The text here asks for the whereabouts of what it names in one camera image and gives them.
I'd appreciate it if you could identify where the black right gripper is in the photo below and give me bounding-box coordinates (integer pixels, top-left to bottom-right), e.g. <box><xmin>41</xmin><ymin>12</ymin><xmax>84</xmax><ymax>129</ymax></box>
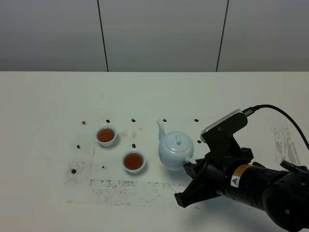
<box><xmin>174</xmin><ymin>135</ymin><xmax>253</xmax><ymax>207</ymax></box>

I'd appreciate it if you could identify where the light blue porcelain teapot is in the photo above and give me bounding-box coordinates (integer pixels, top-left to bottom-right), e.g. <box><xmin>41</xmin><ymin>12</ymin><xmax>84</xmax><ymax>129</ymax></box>
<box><xmin>157</xmin><ymin>119</ymin><xmax>197</xmax><ymax>171</ymax></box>

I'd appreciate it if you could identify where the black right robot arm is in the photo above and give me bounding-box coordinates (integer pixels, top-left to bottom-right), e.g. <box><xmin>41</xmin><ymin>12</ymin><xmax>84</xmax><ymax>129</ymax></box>
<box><xmin>175</xmin><ymin>137</ymin><xmax>309</xmax><ymax>232</ymax></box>

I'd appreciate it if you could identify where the near light blue teacup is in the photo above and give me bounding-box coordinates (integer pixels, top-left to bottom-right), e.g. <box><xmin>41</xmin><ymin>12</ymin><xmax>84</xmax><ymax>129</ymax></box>
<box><xmin>122</xmin><ymin>150</ymin><xmax>146</xmax><ymax>174</ymax></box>

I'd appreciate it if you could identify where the light blue teacup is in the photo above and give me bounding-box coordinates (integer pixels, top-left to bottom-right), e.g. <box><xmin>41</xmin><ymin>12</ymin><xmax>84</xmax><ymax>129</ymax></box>
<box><xmin>122</xmin><ymin>150</ymin><xmax>146</xmax><ymax>174</ymax></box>
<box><xmin>95</xmin><ymin>124</ymin><xmax>117</xmax><ymax>147</ymax></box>

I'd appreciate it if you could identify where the far light blue teacup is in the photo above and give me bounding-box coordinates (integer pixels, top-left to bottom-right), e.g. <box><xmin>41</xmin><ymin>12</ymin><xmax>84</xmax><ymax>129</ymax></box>
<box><xmin>95</xmin><ymin>124</ymin><xmax>117</xmax><ymax>147</ymax></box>

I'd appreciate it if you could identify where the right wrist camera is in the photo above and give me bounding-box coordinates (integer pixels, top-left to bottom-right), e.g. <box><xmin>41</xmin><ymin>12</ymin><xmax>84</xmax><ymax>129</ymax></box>
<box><xmin>200</xmin><ymin>109</ymin><xmax>248</xmax><ymax>147</ymax></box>

